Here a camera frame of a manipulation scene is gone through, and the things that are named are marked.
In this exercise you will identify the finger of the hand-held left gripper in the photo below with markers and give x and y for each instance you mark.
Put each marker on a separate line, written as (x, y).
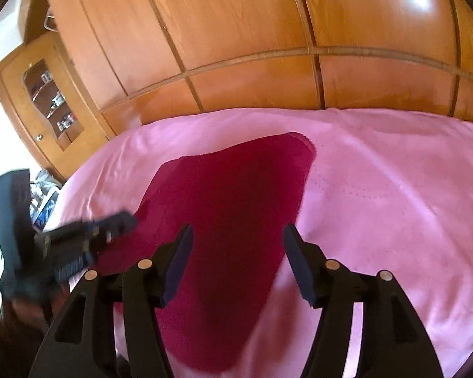
(116, 223)
(75, 265)

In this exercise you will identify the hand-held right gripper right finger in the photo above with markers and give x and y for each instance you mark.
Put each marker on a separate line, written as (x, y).
(299, 267)

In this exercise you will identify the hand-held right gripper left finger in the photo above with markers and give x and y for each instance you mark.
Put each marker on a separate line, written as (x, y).
(177, 267)

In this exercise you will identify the dark red long-sleeved shirt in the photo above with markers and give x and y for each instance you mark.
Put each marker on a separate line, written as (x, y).
(228, 212)

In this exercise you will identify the person's left forearm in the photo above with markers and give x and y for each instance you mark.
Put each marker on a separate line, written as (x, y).
(12, 342)

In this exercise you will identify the pile of clutter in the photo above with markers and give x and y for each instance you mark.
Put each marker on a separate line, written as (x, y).
(45, 204)

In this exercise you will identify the pink blanket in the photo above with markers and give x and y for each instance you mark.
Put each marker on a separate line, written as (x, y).
(378, 204)

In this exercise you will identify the wooden glass-door cabinet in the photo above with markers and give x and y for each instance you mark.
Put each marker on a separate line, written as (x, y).
(51, 98)

